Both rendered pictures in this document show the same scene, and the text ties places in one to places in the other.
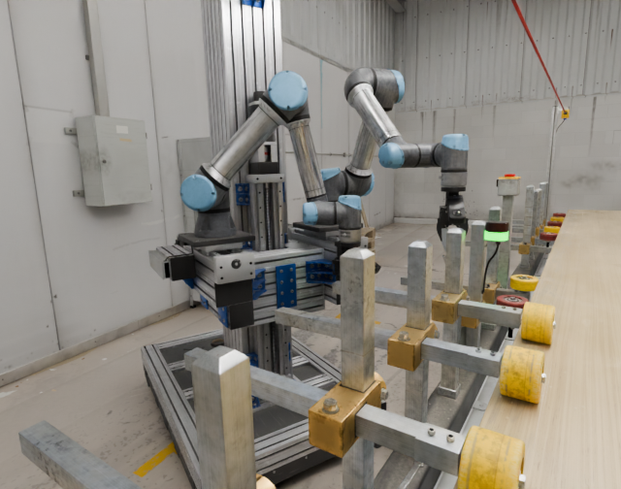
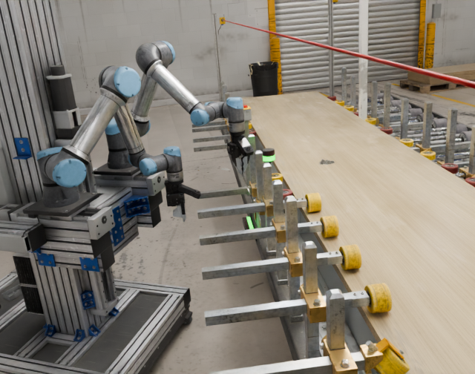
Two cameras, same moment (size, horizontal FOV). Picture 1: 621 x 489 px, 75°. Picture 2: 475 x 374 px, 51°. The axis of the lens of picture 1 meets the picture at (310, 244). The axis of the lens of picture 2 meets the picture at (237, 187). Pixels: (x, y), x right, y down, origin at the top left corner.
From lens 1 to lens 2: 1.23 m
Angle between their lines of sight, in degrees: 38
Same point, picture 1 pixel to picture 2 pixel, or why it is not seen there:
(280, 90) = (125, 84)
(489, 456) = (352, 251)
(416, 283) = (279, 201)
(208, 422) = (310, 263)
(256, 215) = not seen: hidden behind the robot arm
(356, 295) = (294, 214)
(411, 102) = not seen: outside the picture
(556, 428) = (348, 241)
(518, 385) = (332, 231)
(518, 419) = (335, 243)
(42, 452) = (228, 315)
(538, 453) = not seen: hidden behind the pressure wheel
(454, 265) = (269, 183)
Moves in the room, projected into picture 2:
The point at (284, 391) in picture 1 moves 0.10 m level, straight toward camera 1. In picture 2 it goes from (269, 264) to (293, 274)
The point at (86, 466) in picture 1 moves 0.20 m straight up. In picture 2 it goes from (251, 308) to (246, 243)
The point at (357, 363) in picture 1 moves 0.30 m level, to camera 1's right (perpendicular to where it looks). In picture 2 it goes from (295, 241) to (352, 213)
